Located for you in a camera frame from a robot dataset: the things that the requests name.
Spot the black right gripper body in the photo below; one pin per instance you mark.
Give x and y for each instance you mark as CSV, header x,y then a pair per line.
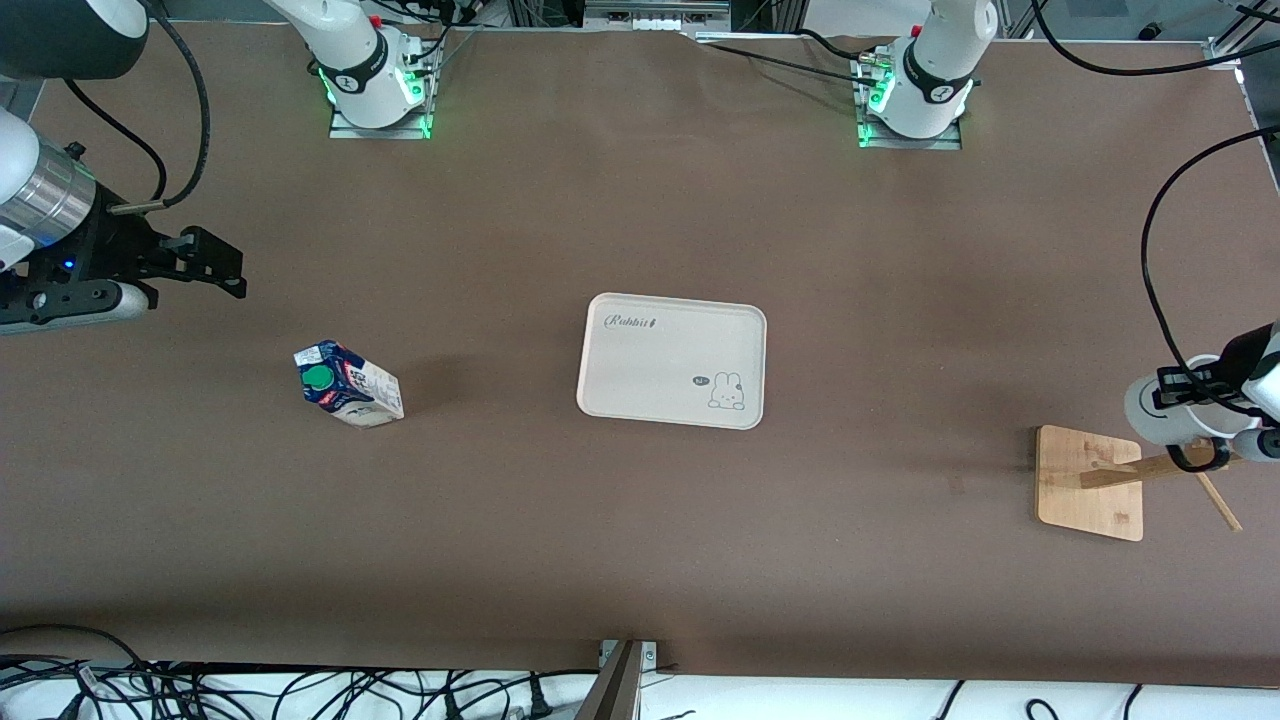
x,y
103,252

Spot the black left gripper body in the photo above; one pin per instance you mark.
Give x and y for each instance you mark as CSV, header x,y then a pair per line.
x,y
1243,352

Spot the blue white milk carton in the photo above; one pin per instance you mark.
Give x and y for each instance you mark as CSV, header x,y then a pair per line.
x,y
350,385

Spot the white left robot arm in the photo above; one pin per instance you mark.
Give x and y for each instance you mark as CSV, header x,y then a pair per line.
x,y
935,70

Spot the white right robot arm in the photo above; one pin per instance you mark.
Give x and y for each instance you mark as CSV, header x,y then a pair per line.
x,y
360,70

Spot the wooden mug tree rack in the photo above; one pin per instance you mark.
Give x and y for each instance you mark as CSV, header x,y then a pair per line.
x,y
1090,480

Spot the cream tray with rabbit print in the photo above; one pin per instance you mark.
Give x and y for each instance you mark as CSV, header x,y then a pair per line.
x,y
670,360

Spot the grey power strip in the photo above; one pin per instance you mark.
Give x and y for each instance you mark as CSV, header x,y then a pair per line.
x,y
655,18

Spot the black power plug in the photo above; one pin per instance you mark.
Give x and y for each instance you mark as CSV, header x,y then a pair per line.
x,y
540,697

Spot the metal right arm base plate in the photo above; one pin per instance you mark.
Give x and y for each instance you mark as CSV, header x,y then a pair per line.
x,y
345,131

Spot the metal table edge bracket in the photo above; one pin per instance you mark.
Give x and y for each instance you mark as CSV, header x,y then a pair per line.
x,y
1222,52

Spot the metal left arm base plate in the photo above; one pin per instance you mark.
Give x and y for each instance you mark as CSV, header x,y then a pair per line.
x,y
950,143

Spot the aluminium profile post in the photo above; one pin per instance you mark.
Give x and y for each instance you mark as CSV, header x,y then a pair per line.
x,y
612,690

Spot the small metal corner bracket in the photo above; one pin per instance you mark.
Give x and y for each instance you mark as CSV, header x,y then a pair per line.
x,y
650,655

